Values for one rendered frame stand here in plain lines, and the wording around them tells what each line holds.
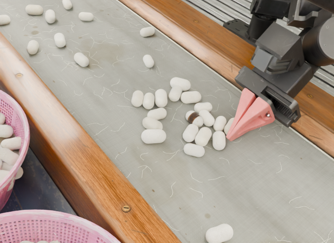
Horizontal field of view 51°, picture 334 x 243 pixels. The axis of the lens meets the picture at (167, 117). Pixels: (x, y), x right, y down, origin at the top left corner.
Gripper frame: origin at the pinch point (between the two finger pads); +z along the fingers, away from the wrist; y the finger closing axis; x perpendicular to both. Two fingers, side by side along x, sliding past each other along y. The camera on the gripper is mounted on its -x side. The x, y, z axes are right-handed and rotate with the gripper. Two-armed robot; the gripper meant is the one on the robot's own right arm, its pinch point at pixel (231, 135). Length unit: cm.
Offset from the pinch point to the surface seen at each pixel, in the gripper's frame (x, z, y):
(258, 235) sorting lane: -3.7, 7.7, 13.1
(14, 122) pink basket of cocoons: -15.0, 20.5, -20.8
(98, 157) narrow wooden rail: -12.8, 14.5, -6.7
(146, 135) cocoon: -7.1, 8.5, -7.0
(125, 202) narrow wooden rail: -13.4, 15.2, 1.1
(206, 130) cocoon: -1.8, 2.1, -2.9
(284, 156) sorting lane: 5.2, -3.0, 6.7
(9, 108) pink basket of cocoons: -15.9, 19.4, -22.7
